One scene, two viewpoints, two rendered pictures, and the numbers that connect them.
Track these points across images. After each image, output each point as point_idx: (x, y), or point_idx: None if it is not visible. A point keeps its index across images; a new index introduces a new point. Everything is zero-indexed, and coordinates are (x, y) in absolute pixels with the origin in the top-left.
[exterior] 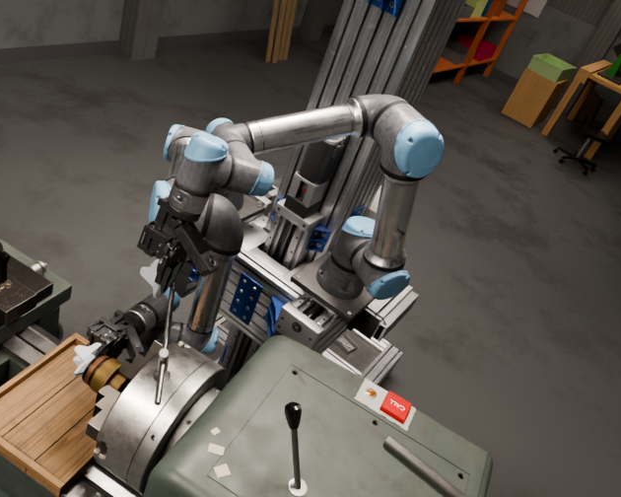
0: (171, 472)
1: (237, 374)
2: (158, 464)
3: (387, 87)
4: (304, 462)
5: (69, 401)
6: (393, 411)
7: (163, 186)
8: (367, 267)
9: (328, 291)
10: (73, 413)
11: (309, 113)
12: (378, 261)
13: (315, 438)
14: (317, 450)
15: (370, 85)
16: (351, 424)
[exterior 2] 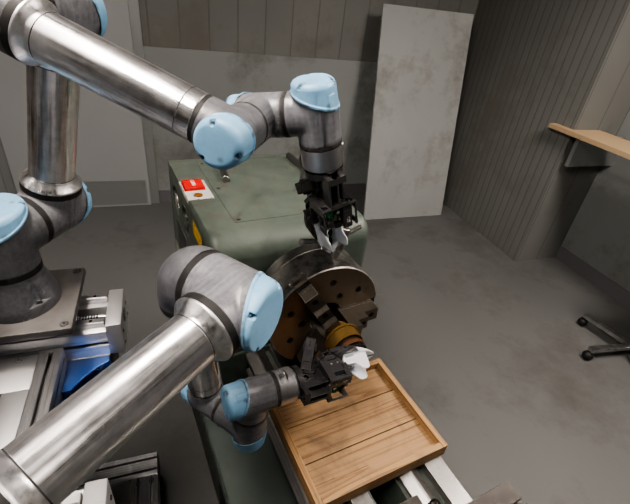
0: (362, 216)
1: (274, 245)
2: (363, 229)
3: None
4: (286, 193)
5: (350, 428)
6: (200, 182)
7: (263, 282)
8: (79, 199)
9: (60, 293)
10: (350, 415)
11: (116, 45)
12: (79, 179)
13: (266, 196)
14: (271, 193)
15: None
16: (235, 192)
